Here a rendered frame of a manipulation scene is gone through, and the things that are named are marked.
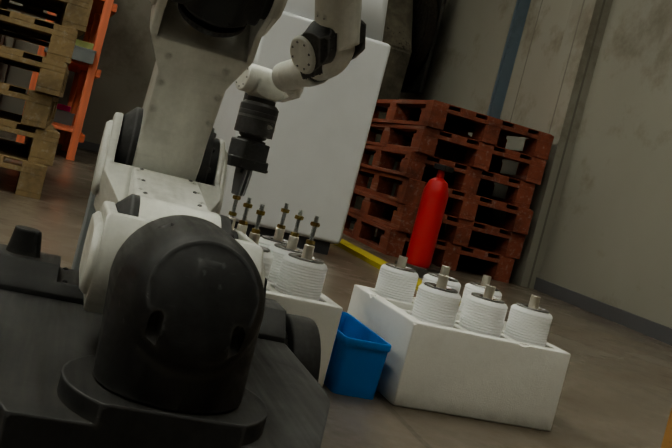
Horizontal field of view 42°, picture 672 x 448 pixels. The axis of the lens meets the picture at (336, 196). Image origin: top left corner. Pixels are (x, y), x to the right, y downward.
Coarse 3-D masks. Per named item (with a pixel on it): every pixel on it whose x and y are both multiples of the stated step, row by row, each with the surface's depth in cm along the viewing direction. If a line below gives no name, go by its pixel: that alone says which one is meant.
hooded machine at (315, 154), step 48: (288, 0) 432; (384, 0) 451; (288, 48) 429; (384, 48) 444; (240, 96) 438; (336, 96) 440; (288, 144) 435; (336, 144) 442; (288, 192) 437; (336, 192) 445; (336, 240) 448
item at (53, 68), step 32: (0, 0) 362; (32, 0) 417; (64, 0) 370; (0, 32) 463; (32, 32) 417; (64, 32) 370; (32, 64) 364; (64, 64) 368; (32, 96) 368; (0, 128) 366; (32, 128) 422; (0, 160) 365; (32, 160) 371; (32, 192) 370
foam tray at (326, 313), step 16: (272, 288) 175; (288, 304) 170; (304, 304) 171; (320, 304) 172; (336, 304) 176; (320, 320) 173; (336, 320) 174; (320, 336) 173; (320, 368) 174; (320, 384) 174
